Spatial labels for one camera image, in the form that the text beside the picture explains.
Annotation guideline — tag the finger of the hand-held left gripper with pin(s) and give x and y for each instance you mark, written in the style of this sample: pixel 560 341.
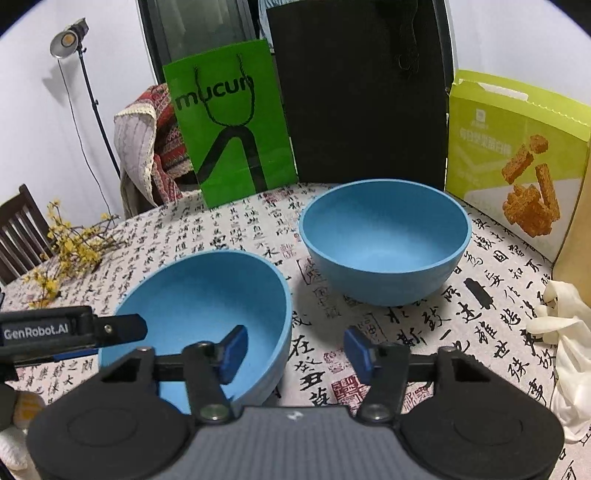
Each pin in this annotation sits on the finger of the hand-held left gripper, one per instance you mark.
pixel 74 355
pixel 120 328

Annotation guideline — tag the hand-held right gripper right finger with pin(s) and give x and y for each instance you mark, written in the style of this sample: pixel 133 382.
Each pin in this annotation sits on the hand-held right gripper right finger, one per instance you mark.
pixel 358 353

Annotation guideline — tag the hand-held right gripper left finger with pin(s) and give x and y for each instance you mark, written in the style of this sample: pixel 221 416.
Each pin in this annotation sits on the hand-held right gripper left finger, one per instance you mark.
pixel 233 353

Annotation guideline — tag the calligraphy print tablecloth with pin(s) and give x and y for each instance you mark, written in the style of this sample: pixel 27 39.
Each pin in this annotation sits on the calligraphy print tablecloth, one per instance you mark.
pixel 415 332

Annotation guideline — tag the yellow blossom branch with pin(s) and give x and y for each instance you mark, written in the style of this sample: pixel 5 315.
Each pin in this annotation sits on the yellow blossom branch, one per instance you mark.
pixel 74 249

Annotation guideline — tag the dark wooden chair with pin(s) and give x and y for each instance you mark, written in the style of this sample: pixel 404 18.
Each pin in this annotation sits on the dark wooden chair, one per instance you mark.
pixel 23 230

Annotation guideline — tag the grey lace-trimmed cloth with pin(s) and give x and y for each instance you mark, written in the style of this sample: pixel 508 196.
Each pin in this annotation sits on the grey lace-trimmed cloth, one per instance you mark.
pixel 134 147

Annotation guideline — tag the red patterned blanket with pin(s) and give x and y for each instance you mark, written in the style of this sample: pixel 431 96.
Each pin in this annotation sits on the red patterned blanket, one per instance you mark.
pixel 171 152

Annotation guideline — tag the white rubber glove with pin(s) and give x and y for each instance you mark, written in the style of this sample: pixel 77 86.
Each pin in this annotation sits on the white rubber glove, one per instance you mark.
pixel 572 360

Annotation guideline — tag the yellow-green snack box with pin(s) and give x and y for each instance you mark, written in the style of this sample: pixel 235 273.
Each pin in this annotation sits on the yellow-green snack box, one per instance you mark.
pixel 485 152

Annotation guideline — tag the black paper bag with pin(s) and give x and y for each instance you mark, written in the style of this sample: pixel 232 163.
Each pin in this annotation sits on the black paper bag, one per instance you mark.
pixel 360 115

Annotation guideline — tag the green paper bag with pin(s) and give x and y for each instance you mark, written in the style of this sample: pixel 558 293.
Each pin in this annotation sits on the green paper bag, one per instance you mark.
pixel 268 115

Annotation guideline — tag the beige thermos jug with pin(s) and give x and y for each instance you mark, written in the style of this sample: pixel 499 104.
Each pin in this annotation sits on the beige thermos jug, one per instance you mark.
pixel 577 240

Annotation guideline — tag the studio lamp on stand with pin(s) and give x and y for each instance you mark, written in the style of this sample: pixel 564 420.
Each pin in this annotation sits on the studio lamp on stand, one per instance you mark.
pixel 64 40

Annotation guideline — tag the dark sliding glass door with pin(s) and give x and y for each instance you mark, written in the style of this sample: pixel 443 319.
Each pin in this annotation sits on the dark sliding glass door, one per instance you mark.
pixel 203 27

